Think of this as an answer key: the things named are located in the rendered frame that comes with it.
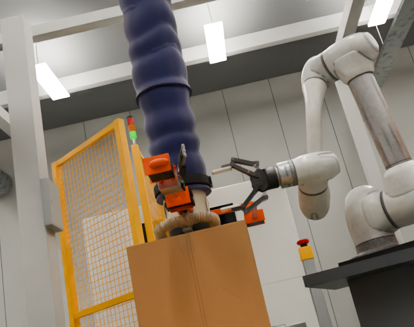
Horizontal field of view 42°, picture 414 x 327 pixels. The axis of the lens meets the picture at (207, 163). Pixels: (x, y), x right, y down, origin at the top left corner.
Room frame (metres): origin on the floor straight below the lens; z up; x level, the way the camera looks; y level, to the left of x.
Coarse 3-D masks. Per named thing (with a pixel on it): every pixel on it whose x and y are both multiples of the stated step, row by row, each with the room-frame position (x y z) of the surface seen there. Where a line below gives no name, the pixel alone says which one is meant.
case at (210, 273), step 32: (224, 224) 1.70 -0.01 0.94; (128, 256) 1.72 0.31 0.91; (160, 256) 1.71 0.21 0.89; (192, 256) 1.71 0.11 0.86; (224, 256) 1.70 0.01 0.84; (160, 288) 1.71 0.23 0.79; (192, 288) 1.71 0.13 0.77; (224, 288) 1.71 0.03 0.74; (256, 288) 1.70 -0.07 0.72; (160, 320) 1.71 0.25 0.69; (192, 320) 1.71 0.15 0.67; (224, 320) 1.71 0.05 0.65; (256, 320) 1.70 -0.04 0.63
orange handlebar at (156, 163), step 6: (150, 162) 1.36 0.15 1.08; (156, 162) 1.35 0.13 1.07; (162, 162) 1.36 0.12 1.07; (168, 162) 1.37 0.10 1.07; (180, 192) 1.63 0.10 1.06; (168, 198) 1.67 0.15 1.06; (174, 198) 1.72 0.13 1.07; (192, 210) 1.91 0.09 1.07; (216, 210) 2.04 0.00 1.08; (228, 210) 2.04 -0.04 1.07; (252, 210) 2.11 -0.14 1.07; (252, 216) 2.22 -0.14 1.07
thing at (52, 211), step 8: (40, 184) 3.03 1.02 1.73; (48, 184) 3.04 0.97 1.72; (48, 192) 3.03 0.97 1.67; (56, 192) 3.18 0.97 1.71; (48, 200) 3.03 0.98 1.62; (56, 200) 3.16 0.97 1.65; (48, 208) 3.03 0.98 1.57; (56, 208) 3.14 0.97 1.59; (48, 216) 3.03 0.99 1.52; (56, 216) 3.12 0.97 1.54; (48, 224) 3.03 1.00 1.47; (56, 224) 3.10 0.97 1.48; (56, 232) 3.23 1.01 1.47
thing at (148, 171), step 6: (156, 156) 1.37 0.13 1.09; (162, 156) 1.37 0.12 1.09; (168, 156) 1.37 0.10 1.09; (144, 162) 1.37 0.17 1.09; (144, 168) 1.37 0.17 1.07; (150, 168) 1.37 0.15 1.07; (156, 168) 1.37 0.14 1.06; (162, 168) 1.37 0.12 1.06; (168, 168) 1.37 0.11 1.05; (150, 174) 1.37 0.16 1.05; (156, 174) 1.38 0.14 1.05; (162, 174) 1.39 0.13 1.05; (168, 174) 1.41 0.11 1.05; (174, 174) 1.43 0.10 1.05; (150, 180) 1.45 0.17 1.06; (156, 180) 1.44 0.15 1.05; (162, 180) 1.45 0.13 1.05
